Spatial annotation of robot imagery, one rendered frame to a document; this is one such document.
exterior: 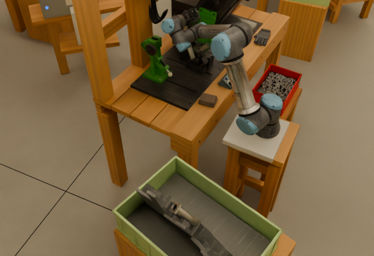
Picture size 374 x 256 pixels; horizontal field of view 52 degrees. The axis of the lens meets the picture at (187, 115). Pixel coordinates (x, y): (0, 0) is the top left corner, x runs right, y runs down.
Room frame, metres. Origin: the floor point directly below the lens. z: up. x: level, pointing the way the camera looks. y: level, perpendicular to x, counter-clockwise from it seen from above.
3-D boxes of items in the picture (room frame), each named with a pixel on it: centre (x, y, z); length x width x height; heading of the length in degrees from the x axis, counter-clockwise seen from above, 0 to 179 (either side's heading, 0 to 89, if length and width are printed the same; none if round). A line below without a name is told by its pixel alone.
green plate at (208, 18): (2.08, -0.12, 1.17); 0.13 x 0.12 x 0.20; 149
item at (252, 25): (2.19, -0.23, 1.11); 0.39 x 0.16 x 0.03; 59
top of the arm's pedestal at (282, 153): (1.46, -0.44, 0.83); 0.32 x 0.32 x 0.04; 63
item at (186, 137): (2.03, -0.35, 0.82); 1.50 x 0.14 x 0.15; 149
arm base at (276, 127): (1.46, -0.44, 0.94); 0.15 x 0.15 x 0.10
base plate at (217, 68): (2.17, -0.11, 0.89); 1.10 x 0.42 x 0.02; 149
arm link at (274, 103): (1.45, -0.43, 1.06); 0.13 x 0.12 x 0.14; 132
